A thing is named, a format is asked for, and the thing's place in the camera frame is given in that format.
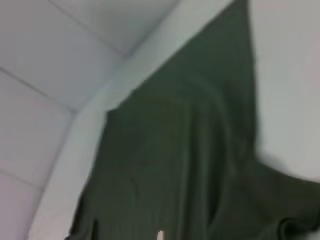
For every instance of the dark green FREE t-shirt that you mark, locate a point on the dark green FREE t-shirt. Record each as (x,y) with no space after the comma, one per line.
(175,150)

